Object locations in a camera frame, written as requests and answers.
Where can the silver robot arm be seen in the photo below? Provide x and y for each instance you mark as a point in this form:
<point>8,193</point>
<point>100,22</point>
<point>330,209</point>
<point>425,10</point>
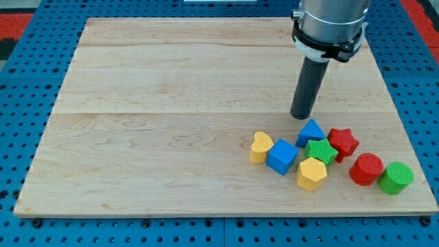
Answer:
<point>331,21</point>

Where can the yellow heart block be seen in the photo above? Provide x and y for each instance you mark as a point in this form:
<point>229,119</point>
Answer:
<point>262,144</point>

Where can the light wooden board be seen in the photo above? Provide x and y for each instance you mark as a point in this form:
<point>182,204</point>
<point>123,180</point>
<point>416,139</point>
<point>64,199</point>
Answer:
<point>155,118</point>

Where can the blue cube block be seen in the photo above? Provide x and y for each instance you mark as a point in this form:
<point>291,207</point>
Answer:
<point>282,156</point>

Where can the blue triangle block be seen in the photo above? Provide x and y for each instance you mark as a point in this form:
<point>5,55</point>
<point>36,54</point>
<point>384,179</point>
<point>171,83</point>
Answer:
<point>311,131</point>

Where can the yellow hexagon block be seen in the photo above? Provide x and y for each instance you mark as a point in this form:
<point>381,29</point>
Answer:
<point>311,174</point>

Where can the green star block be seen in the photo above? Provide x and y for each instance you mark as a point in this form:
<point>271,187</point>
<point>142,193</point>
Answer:
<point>321,150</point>

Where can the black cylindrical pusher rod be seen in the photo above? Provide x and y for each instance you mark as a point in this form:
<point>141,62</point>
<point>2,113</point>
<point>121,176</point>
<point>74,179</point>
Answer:
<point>306,92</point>

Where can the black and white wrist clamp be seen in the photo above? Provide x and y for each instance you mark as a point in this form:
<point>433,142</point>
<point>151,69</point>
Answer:
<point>318,51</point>

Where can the red star block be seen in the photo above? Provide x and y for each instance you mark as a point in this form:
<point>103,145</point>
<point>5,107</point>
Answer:
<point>343,141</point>

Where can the red cylinder block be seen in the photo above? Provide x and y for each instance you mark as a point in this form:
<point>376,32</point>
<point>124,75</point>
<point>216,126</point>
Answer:
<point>366,169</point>

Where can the green cylinder block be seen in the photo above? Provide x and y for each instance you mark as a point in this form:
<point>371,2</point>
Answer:
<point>395,178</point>

